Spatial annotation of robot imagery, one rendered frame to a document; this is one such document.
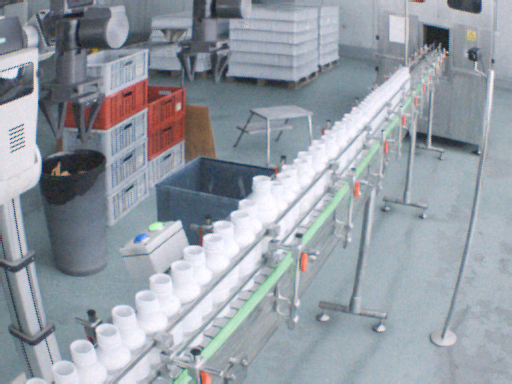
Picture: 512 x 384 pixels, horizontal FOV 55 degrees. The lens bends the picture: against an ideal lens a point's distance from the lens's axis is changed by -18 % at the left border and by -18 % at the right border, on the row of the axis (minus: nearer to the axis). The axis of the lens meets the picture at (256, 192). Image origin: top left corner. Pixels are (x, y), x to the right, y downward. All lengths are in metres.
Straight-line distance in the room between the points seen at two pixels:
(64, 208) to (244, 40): 5.38
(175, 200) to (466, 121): 4.36
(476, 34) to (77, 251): 4.31
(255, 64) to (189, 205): 6.20
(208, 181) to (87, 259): 1.25
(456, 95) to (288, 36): 2.90
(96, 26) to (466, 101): 5.23
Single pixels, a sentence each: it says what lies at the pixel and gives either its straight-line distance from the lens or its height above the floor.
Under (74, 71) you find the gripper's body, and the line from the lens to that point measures 0.86.
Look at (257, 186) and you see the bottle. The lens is 1.24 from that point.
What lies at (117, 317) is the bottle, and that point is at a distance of 0.85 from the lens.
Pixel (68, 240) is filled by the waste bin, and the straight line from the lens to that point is 3.16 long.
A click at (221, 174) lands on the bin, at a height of 0.89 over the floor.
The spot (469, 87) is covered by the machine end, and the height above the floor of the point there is 0.72.
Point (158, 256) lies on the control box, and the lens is 1.16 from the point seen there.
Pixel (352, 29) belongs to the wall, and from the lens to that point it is 11.60.
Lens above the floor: 1.65
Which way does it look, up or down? 22 degrees down
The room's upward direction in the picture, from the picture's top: 2 degrees clockwise
